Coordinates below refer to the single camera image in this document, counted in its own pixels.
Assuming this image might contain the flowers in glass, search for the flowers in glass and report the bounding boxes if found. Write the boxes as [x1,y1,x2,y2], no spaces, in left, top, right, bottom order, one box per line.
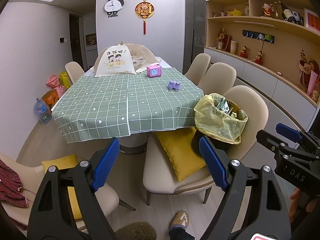
[215,28,226,50]

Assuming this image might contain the pink toy box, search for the pink toy box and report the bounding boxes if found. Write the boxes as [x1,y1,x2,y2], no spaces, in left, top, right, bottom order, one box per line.
[146,64,162,77]

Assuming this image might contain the orange cardboard box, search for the orange cardboard box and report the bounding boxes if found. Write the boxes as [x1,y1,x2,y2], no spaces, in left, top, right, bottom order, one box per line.
[41,90,59,110]

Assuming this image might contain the blue water jug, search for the blue water jug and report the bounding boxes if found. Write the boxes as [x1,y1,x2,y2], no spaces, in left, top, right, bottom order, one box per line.
[34,97,52,124]

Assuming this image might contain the black power track socket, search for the black power track socket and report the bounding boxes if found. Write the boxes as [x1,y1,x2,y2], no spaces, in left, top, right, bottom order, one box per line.
[242,29,275,43]

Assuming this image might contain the yellow plastic bin bag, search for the yellow plastic bin bag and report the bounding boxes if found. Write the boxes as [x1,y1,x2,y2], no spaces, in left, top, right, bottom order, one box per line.
[194,93,248,145]

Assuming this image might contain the large pink flower bouquet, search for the large pink flower bouquet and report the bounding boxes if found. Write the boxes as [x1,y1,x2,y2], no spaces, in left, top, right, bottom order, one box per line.
[299,50,320,103]

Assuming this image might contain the person's right hand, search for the person's right hand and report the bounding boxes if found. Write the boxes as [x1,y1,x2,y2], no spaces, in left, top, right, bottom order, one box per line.
[289,187,320,222]

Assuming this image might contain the dark door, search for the dark door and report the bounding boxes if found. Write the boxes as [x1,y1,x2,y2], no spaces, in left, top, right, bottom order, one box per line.
[69,14,84,73]

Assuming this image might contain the panda plush toy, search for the panda plush toy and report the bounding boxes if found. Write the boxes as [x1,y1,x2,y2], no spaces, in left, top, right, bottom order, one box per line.
[282,9,304,25]

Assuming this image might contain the person's leg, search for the person's leg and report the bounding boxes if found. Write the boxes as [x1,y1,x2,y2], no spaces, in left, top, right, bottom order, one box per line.
[169,227,195,240]

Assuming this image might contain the olive fuzzy slipper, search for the olive fuzzy slipper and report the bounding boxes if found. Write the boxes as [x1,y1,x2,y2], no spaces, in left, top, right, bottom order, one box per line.
[116,222,157,240]

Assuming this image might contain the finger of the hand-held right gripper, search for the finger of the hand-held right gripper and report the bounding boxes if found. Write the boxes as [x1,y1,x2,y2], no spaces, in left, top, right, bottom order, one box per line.
[276,123,320,147]
[256,129,320,159]

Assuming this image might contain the red framed picture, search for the red framed picture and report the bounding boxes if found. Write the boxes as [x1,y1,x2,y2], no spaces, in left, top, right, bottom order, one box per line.
[304,8,320,32]

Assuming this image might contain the red striped cloth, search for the red striped cloth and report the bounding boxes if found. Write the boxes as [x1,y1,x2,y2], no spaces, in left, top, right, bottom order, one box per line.
[0,159,28,209]

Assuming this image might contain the cream dining chair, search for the cream dining chair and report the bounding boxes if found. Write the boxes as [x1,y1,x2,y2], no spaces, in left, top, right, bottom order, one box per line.
[197,62,237,95]
[184,53,211,85]
[65,61,85,85]
[143,85,269,205]
[0,154,137,232]

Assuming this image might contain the yellow cushion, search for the yellow cushion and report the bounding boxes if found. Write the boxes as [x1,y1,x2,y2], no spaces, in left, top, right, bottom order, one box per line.
[155,127,208,182]
[42,154,83,220]

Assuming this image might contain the wooden wall shelf unit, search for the wooden wall shelf unit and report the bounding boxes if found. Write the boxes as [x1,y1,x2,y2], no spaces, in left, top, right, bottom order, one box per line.
[205,0,320,108]

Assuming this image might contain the black trash bin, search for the black trash bin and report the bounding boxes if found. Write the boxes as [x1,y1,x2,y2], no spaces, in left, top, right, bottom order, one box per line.
[191,130,230,157]

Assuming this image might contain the grey sideboard cabinet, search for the grey sideboard cabinet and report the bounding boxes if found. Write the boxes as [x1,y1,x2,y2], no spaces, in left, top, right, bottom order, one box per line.
[204,47,320,135]

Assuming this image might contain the red fortune god figurine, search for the red fortune god figurine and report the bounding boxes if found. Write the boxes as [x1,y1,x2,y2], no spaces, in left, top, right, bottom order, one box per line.
[262,2,275,17]

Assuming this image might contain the panda wall clock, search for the panda wall clock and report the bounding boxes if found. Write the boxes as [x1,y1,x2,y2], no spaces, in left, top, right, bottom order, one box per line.
[104,0,125,18]

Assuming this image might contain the green checked tablecloth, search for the green checked tablecloth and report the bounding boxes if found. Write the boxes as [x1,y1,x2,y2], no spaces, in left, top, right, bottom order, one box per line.
[51,67,205,144]

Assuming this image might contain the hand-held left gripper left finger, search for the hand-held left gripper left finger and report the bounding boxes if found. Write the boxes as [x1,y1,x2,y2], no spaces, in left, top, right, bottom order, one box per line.
[27,137,120,240]

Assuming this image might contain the red round knot ornament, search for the red round knot ornament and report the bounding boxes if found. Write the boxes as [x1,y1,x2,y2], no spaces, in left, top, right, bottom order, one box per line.
[135,0,154,35]

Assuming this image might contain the patterned knit slipper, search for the patterned knit slipper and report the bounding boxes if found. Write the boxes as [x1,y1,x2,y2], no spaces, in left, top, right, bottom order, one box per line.
[170,211,190,230]

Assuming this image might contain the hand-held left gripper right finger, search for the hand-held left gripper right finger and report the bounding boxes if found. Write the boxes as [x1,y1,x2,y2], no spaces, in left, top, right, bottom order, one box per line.
[199,135,293,240]

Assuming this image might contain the white charger cable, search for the white charger cable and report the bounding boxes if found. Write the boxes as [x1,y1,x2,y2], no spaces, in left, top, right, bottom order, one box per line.
[248,40,264,62]

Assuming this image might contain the pink bag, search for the pink bag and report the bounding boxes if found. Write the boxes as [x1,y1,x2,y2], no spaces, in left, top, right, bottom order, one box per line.
[55,85,67,98]
[46,74,59,88]

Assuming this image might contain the grey tall cabinet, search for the grey tall cabinet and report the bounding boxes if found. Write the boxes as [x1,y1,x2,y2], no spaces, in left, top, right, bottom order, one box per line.
[185,0,207,73]

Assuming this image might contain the cream mesh food cover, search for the cream mesh food cover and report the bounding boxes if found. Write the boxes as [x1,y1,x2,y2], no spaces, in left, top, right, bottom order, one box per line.
[94,41,162,77]

